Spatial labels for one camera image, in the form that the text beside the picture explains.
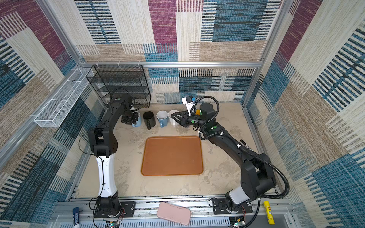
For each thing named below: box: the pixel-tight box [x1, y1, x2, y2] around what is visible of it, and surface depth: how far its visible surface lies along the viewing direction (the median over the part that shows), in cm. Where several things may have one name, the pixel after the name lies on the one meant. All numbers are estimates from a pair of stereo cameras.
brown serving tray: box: [141, 135, 204, 176], surface depth 94 cm
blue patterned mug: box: [156, 110, 169, 128], surface depth 102 cm
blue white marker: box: [72, 207, 80, 228], surface depth 72 cm
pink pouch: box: [156, 201, 192, 226], surface depth 73 cm
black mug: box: [142, 111, 156, 131], surface depth 104 cm
